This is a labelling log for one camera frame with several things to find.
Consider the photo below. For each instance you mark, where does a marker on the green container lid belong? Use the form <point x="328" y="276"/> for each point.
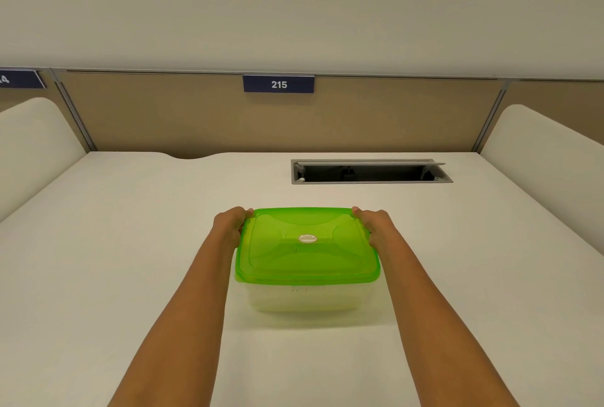
<point x="306" y="246"/>

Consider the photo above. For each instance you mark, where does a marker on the person's right forearm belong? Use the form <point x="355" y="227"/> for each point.
<point x="439" y="326"/>

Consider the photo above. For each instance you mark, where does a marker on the person's right hand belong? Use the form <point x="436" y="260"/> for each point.
<point x="380" y="228"/>

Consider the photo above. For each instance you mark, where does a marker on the grey partition post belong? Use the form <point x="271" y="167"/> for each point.
<point x="73" y="111"/>
<point x="490" y="114"/>

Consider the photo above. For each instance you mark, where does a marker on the blue desk number sign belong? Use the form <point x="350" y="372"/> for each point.
<point x="19" y="79"/>
<point x="278" y="84"/>

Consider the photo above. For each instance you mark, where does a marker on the person's left hand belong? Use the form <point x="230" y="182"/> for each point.
<point x="227" y="227"/>

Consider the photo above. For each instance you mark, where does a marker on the round white sticker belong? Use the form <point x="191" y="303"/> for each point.
<point x="307" y="238"/>

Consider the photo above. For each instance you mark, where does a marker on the beige back partition panel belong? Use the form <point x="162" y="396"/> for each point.
<point x="278" y="114"/>

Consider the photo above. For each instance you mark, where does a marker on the clear plastic container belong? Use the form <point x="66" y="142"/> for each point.
<point x="304" y="295"/>

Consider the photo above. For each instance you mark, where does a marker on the person's right thumb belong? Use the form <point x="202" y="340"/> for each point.
<point x="361" y="214"/>

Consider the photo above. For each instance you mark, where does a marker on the person's left forearm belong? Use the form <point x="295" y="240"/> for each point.
<point x="177" y="321"/>

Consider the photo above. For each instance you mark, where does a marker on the person's left thumb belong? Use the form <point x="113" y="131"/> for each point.
<point x="246" y="213"/>

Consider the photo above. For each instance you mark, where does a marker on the white side divider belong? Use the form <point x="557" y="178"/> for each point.
<point x="33" y="147"/>
<point x="547" y="170"/>

